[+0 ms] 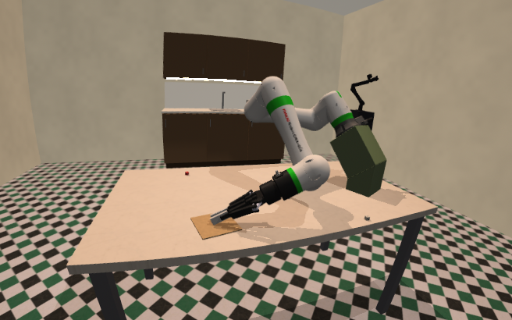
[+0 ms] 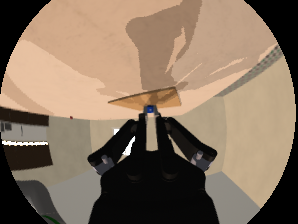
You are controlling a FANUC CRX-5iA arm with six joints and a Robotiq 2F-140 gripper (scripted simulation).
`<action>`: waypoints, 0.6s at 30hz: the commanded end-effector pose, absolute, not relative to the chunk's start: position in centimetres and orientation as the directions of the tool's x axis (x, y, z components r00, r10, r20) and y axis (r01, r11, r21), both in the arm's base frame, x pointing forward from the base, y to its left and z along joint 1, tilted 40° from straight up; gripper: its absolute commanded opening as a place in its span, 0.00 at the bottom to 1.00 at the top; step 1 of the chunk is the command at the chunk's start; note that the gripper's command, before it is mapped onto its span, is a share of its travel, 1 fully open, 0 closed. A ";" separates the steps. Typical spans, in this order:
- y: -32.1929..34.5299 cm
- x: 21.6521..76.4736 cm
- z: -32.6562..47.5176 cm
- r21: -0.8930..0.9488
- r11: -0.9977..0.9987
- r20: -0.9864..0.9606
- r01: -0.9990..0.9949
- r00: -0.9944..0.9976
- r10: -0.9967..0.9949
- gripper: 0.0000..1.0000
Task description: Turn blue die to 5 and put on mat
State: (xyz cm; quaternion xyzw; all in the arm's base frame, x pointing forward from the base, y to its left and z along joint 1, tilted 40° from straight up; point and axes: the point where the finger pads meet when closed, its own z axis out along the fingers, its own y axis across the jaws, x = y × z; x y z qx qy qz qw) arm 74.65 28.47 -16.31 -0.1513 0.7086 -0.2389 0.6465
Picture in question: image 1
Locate brown square mat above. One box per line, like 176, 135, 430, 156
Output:
190, 214, 243, 240

